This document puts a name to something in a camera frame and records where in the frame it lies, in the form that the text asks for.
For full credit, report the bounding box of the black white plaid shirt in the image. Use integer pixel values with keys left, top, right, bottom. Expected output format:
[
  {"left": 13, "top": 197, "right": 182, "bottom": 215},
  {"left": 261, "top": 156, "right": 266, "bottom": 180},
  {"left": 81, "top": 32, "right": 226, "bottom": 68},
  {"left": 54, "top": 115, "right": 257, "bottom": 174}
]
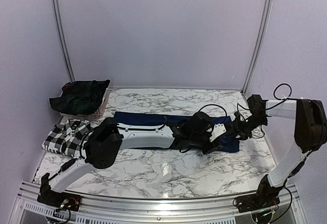
[{"left": 41, "top": 119, "right": 93, "bottom": 158}]

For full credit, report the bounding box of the right aluminium frame post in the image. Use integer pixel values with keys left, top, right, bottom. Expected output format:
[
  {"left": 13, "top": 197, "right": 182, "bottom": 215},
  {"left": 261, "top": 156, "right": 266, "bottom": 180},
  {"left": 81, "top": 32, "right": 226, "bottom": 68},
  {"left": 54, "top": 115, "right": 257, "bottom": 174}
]
[{"left": 241, "top": 0, "right": 273, "bottom": 95}]

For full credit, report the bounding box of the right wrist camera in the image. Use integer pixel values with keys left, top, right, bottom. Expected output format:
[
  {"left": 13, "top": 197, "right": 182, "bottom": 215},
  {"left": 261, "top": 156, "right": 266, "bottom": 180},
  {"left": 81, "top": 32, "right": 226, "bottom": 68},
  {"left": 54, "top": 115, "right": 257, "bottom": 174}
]
[{"left": 234, "top": 111, "right": 245, "bottom": 122}]

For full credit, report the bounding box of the dark blue green clothes pile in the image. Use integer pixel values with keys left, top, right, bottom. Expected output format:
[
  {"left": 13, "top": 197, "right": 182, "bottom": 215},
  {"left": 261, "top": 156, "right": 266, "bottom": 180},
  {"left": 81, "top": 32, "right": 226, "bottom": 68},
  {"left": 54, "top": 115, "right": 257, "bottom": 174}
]
[{"left": 49, "top": 80, "right": 110, "bottom": 115}]

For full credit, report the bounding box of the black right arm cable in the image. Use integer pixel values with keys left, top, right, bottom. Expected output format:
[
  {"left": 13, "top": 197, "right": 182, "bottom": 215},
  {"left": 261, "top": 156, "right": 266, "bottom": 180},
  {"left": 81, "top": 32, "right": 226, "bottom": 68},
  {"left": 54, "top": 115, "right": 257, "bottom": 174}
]
[{"left": 236, "top": 82, "right": 293, "bottom": 139}]

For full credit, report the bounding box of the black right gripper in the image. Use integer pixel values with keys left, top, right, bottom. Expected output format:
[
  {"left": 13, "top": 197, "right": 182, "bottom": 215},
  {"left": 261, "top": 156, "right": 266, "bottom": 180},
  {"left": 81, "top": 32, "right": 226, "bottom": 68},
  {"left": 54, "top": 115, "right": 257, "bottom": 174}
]
[{"left": 229, "top": 114, "right": 267, "bottom": 140}]

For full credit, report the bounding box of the pink perforated laundry basket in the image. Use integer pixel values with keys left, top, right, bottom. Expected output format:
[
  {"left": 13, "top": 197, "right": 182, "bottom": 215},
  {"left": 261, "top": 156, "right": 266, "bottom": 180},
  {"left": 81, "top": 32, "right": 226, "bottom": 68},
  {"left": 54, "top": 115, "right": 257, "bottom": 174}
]
[{"left": 53, "top": 88, "right": 106, "bottom": 115}]

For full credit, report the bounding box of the front aluminium table rail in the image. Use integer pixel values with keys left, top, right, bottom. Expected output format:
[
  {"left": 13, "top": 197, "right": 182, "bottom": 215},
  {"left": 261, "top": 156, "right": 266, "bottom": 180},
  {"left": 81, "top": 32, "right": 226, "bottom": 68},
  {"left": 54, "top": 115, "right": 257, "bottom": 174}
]
[{"left": 9, "top": 182, "right": 307, "bottom": 223}]

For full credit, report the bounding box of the left aluminium frame post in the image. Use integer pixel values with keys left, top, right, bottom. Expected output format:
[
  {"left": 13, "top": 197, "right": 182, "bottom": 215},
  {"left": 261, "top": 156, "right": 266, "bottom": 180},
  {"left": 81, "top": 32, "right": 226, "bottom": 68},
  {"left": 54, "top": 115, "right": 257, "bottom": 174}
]
[{"left": 51, "top": 0, "right": 75, "bottom": 82}]

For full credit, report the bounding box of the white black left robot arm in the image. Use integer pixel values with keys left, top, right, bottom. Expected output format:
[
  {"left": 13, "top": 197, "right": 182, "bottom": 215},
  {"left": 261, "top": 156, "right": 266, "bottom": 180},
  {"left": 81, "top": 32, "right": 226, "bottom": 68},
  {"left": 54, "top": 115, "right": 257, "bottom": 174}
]
[{"left": 37, "top": 112, "right": 226, "bottom": 206}]

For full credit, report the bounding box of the navy blue t-shirt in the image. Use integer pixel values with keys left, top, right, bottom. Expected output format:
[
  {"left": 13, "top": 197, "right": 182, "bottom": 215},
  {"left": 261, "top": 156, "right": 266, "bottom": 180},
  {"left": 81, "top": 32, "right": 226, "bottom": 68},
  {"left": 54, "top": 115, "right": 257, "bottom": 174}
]
[{"left": 113, "top": 112, "right": 240, "bottom": 153}]

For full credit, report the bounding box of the aluminium frame post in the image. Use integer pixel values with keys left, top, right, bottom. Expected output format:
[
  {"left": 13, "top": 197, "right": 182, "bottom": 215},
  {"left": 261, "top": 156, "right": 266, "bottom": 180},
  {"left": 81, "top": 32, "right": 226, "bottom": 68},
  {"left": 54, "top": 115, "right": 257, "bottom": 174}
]
[
  {"left": 51, "top": 0, "right": 75, "bottom": 82},
  {"left": 241, "top": 0, "right": 273, "bottom": 95}
]

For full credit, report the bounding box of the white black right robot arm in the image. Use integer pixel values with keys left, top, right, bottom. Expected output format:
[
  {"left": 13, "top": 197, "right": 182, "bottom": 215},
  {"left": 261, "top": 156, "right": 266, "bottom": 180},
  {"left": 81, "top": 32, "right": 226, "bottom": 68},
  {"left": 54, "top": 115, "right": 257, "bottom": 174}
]
[{"left": 226, "top": 94, "right": 326, "bottom": 208}]

